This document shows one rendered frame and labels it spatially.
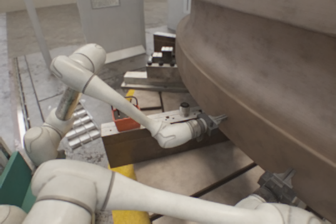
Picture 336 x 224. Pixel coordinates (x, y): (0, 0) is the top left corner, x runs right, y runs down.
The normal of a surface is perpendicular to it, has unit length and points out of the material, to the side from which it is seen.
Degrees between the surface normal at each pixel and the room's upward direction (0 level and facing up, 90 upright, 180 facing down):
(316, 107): 72
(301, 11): 90
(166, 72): 90
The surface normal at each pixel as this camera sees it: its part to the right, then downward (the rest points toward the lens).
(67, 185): 0.26, -0.86
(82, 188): 0.56, -0.73
